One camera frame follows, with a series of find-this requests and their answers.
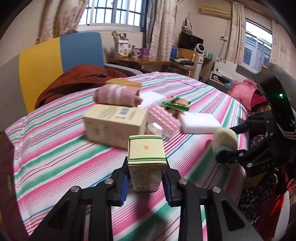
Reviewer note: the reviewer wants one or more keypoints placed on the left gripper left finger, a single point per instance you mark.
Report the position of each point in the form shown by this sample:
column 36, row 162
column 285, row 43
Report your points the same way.
column 66, row 220

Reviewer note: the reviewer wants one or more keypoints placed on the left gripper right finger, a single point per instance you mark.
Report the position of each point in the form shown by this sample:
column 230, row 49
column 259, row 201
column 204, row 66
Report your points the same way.
column 224, row 220

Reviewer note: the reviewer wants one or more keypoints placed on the green striped small carton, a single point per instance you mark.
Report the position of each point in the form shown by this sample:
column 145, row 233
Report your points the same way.
column 146, row 162

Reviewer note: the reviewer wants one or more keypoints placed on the beige carton box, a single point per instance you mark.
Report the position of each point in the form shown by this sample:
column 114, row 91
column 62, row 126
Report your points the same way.
column 113, row 125

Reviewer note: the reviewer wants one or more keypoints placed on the snack bar green wrapper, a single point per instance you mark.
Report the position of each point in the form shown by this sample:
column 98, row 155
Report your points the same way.
column 177, row 103

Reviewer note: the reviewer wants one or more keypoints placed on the pink striped towel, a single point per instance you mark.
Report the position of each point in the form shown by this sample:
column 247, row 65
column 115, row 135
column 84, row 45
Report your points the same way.
column 119, row 95

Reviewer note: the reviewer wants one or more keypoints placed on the yellow sponge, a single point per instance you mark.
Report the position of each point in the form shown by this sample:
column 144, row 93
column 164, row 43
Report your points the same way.
column 124, row 82

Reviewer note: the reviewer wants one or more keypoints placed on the pink bedding pile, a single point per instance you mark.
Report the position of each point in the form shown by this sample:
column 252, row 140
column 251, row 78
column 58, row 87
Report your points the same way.
column 248, row 94

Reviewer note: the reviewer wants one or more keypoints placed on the striped pink green tablecloth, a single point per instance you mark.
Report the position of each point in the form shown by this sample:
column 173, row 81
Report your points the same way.
column 52, row 154

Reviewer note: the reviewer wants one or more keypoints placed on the white foam block near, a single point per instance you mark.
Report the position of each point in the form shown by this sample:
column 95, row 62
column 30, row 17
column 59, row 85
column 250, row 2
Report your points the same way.
column 198, row 123

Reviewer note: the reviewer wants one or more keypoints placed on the white foam block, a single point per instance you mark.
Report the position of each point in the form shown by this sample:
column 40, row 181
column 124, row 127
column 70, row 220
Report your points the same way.
column 198, row 123
column 150, row 97

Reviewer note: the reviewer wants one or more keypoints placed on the white low shelf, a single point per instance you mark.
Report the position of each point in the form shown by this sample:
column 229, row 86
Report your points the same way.
column 224, row 73

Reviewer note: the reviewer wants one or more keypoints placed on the side window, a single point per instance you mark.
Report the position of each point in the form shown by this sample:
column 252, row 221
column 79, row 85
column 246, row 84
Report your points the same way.
column 258, row 46

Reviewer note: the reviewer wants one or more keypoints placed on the pink hair roller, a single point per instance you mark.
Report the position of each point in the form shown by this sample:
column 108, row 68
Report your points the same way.
column 160, row 122

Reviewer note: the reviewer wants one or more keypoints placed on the wooden chair with clothes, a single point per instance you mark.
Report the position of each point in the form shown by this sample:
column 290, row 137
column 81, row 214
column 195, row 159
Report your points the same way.
column 184, row 59

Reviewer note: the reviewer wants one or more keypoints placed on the small white fan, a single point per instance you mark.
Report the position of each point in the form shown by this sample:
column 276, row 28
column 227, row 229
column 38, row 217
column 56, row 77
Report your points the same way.
column 200, row 48

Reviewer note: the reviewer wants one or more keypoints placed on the white foam block far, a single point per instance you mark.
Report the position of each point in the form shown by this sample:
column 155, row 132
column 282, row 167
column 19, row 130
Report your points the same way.
column 150, row 97

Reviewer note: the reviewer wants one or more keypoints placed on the black monitor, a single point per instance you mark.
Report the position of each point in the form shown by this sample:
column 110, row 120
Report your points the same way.
column 189, row 42

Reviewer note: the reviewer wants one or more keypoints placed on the rust red jacket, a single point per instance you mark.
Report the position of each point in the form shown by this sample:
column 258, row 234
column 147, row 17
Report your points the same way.
column 79, row 78

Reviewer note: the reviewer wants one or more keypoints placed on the grey yellow blue chair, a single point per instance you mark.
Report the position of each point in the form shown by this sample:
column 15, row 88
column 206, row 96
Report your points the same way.
column 28, row 74

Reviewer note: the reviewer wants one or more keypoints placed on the wooden side table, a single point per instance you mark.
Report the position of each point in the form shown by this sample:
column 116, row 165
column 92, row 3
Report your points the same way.
column 142, row 64

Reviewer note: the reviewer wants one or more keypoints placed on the purple box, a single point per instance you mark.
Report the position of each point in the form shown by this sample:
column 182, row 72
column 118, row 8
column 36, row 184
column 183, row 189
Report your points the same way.
column 144, row 52

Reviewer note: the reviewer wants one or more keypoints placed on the white patterned mug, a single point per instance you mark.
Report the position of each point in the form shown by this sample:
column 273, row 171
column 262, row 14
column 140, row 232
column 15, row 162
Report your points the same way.
column 135, row 53

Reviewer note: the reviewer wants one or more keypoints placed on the right floral curtain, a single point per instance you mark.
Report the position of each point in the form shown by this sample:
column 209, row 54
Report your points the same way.
column 159, row 28

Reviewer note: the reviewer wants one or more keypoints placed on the floral curtain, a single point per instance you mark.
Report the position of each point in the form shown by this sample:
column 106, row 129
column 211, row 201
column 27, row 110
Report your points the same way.
column 59, row 18
column 159, row 28

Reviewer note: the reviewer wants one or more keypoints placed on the white box with papers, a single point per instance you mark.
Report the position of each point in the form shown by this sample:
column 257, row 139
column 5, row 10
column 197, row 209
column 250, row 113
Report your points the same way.
column 120, row 44

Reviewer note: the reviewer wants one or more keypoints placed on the barred window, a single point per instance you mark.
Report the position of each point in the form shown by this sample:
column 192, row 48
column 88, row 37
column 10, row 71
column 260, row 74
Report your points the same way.
column 119, row 12

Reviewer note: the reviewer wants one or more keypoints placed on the left floral curtain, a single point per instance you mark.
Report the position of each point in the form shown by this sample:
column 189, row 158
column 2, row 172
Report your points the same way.
column 59, row 18

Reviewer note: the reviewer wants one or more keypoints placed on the wall air conditioner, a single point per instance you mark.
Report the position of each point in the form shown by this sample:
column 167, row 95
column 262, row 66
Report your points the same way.
column 215, row 12

